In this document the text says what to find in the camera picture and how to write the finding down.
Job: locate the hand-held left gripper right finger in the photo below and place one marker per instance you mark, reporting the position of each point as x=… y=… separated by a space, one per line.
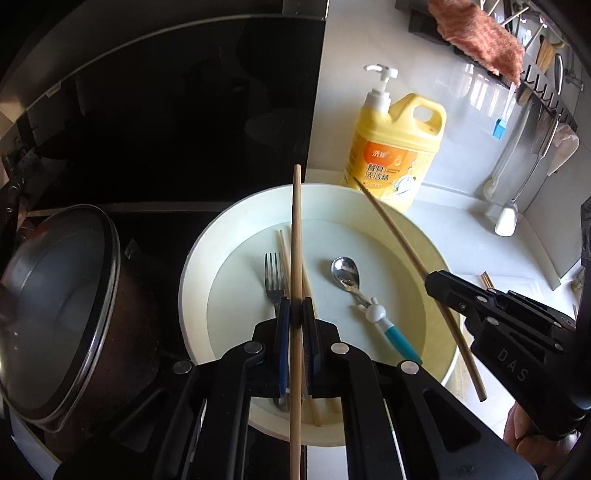
x=308 y=341

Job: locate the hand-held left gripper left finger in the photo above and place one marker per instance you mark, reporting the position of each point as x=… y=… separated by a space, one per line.
x=282 y=341

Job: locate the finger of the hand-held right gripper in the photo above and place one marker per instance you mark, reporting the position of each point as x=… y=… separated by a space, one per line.
x=457 y=295

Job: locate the metal fork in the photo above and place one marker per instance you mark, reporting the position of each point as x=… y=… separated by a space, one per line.
x=273 y=277

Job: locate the round white basin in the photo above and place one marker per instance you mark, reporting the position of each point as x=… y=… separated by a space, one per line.
x=231 y=286

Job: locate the light bamboo chopstick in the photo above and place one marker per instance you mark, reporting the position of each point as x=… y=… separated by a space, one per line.
x=297 y=230
x=282 y=249

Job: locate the dark bamboo chopstick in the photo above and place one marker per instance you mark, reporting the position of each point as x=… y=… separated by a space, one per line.
x=392 y=226

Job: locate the person's right hand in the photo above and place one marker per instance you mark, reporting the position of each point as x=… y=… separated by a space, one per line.
x=531 y=434

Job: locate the white cutting board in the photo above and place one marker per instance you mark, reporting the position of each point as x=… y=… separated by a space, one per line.
x=508 y=284

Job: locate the metal spatula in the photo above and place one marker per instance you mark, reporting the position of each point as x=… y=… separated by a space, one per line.
x=506 y=221

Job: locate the dark brown cooking pot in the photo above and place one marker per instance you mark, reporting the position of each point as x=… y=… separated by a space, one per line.
x=134 y=332

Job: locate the yellow dish soap pump bottle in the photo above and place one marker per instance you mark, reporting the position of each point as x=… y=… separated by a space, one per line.
x=392 y=152

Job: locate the blue silicone brush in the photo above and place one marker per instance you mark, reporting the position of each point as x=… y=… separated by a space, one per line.
x=499 y=129

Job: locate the black cooktop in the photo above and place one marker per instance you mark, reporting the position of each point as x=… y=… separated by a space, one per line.
x=152 y=221

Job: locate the hanging metal utensil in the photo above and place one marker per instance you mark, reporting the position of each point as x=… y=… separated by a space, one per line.
x=541 y=136

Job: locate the white hanging cloth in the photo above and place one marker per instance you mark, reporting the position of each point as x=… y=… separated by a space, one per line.
x=563 y=147

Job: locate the glass pot lid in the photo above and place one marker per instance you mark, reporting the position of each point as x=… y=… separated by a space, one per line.
x=55 y=300

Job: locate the orange checked dishcloth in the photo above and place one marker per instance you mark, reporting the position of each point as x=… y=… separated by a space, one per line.
x=480 y=37

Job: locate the black wall utensil rack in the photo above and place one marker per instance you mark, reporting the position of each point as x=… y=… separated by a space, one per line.
x=545 y=94

